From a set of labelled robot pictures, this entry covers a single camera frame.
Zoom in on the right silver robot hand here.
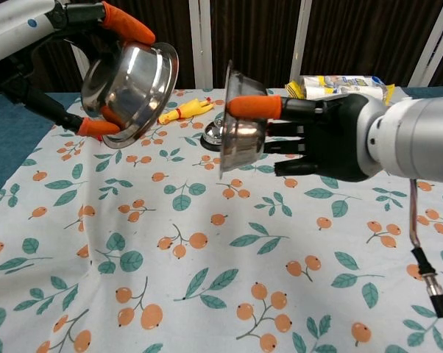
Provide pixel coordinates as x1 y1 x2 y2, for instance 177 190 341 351
224 92 386 184

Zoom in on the stainless steel metal bowl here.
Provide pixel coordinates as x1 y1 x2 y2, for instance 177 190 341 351
218 60 269 180
80 40 180 150

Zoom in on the yellow rubber chicken toy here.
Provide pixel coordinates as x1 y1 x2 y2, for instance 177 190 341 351
157 96 216 125

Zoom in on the floral printed tablecloth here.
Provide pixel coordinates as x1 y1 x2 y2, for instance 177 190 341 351
0 87 443 353

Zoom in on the white frame post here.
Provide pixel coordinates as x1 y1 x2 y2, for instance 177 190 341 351
407 0 443 88
188 0 213 89
290 0 314 84
68 35 93 80

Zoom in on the blue table cover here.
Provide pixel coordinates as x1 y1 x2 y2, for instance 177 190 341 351
0 86 443 205

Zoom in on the white yellow snack bag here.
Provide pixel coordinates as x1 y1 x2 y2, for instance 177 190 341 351
284 74 396 107

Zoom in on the chrome call bell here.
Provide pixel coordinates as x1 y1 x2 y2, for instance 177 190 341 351
201 119 226 151

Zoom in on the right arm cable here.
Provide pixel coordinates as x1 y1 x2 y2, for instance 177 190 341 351
408 179 443 319

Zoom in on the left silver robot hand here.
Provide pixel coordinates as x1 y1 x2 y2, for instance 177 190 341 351
0 0 157 138

